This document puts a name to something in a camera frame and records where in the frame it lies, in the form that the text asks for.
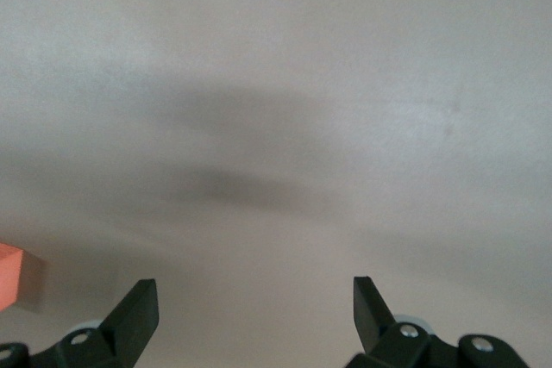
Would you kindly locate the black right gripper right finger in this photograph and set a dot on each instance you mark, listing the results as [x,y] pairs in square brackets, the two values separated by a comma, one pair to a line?
[375,325]

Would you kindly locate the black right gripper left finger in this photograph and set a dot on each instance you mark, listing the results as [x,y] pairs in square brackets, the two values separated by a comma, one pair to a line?
[125,325]

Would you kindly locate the orange foam block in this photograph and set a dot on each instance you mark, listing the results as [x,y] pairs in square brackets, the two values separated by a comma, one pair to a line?
[13,275]

